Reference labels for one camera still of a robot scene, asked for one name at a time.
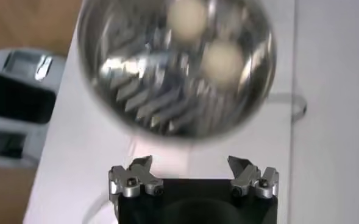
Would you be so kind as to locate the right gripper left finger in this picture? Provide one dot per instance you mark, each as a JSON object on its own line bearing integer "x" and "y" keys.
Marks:
{"x": 130, "y": 182}

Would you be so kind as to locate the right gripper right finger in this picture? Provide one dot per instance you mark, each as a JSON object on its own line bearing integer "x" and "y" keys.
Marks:
{"x": 258, "y": 182}

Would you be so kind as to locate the white steamed baozi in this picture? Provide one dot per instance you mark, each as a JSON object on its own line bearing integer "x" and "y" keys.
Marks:
{"x": 186, "y": 18}
{"x": 222, "y": 62}

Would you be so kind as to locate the grey and black robot base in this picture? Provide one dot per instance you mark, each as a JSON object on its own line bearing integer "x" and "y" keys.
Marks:
{"x": 14, "y": 94}

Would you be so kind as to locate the stainless steel steamer basket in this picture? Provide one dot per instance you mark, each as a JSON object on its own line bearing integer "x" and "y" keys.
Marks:
{"x": 142, "y": 91}

